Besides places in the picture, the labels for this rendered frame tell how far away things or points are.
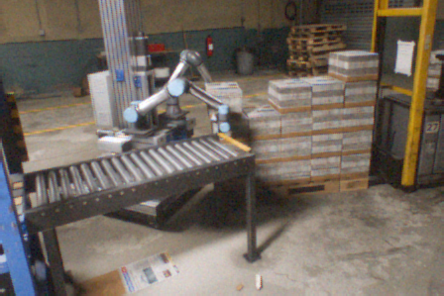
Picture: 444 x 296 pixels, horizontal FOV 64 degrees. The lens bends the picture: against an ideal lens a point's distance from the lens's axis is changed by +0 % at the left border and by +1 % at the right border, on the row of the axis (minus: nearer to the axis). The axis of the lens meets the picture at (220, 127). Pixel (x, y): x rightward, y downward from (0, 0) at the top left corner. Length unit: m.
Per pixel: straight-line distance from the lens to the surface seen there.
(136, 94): 3.10
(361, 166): 3.61
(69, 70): 9.23
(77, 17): 9.21
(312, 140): 3.30
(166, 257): 2.76
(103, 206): 2.03
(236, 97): 2.97
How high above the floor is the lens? 1.67
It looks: 18 degrees down
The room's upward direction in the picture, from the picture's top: 3 degrees counter-clockwise
